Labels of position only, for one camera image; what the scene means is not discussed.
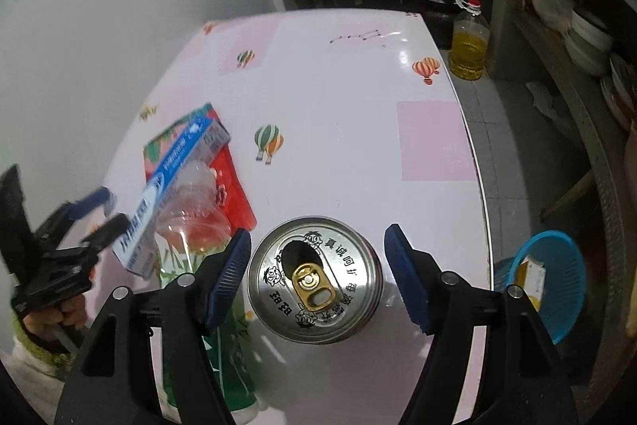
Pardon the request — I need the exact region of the crumpled white paper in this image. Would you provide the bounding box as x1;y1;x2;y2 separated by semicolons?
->
526;81;563;117

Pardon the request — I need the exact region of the person's left hand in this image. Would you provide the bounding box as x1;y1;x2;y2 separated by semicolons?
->
22;293;90;349

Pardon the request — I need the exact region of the dark ceramic jar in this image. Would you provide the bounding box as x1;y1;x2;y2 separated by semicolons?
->
417;0;471;50

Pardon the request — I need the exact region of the yellow cooking oil bottle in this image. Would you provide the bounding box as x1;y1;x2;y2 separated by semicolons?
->
449;0;491;81

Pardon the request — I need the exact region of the person's left forearm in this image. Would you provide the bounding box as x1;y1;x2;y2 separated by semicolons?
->
0;315;83;416

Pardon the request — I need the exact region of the stack of plates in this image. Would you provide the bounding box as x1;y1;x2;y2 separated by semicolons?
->
600;54;637;132

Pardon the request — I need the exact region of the clear plastic cup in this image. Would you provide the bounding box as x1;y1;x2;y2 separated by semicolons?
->
156;161;234;257

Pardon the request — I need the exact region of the green snack packet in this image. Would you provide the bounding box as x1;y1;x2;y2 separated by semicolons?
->
156;236;260;411

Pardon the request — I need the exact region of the blue and white toothpaste box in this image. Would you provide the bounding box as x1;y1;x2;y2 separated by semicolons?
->
110;116;232;279

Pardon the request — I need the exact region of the blue plastic basket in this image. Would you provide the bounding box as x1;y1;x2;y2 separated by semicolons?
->
498;231;588;346

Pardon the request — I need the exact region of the red snack packet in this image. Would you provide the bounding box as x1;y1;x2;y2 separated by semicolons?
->
143;104;257;229

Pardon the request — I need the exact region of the white and yellow carton box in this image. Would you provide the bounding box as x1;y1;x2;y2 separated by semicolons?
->
515;256;547;311

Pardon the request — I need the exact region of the silver drink can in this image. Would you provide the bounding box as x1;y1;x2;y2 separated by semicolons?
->
247;217;385;346

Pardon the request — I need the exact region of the wooden stick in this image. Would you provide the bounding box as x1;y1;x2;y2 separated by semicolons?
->
540;171;595;219

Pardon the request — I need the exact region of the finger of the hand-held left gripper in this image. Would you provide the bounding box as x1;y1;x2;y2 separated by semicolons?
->
37;186;117;247
82;213;131;253

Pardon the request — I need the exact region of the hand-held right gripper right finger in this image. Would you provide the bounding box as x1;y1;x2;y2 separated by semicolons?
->
383;223;580;425

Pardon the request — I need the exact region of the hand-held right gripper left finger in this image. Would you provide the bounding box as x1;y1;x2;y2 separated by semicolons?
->
54;228;252;425

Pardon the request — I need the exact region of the white plastic bag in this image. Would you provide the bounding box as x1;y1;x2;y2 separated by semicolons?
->
515;0;573;30

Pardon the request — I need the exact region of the stack of white bowls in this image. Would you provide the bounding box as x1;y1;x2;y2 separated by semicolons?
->
565;9;615;77

